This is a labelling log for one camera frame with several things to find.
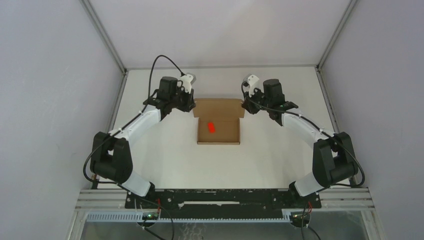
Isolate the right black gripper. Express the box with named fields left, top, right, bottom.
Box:
left=241, top=86, right=272, bottom=115

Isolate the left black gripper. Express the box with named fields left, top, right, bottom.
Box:
left=170, top=85, right=196, bottom=113

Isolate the brown cardboard box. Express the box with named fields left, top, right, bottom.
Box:
left=192, top=98, right=245, bottom=145

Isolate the small red block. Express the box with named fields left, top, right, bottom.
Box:
left=207, top=122, right=216, bottom=134

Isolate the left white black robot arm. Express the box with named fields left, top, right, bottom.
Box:
left=88, top=73, right=196, bottom=209

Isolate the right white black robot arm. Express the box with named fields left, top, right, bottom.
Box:
left=241, top=74, right=363, bottom=208

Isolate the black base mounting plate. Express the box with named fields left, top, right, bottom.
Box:
left=124, top=188, right=322, bottom=218

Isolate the left green circuit board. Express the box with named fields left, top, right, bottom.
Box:
left=142, top=213, right=159, bottom=221

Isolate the green circuit board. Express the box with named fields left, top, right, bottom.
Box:
left=142, top=213, right=159, bottom=221
left=290, top=214, right=311, bottom=222

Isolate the right green circuit board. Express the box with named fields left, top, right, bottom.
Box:
left=290, top=214, right=311, bottom=222

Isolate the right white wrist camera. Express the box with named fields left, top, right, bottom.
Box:
left=241, top=74, right=260, bottom=97

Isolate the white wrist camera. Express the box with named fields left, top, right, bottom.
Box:
left=241, top=74, right=260, bottom=97
left=178, top=73, right=196, bottom=94

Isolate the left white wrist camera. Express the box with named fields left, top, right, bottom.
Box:
left=178, top=73, right=196, bottom=94

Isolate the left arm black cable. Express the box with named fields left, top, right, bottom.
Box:
left=82, top=54, right=186, bottom=185

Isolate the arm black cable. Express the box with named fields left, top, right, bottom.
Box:
left=82, top=54, right=186, bottom=185
left=241, top=82, right=366, bottom=188

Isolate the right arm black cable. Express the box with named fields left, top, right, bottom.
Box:
left=241, top=82, right=366, bottom=188

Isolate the aluminium frame rail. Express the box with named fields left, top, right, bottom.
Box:
left=317, top=188, right=375, bottom=212

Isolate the white slotted cable duct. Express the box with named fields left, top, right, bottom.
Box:
left=85, top=211, right=292, bottom=223

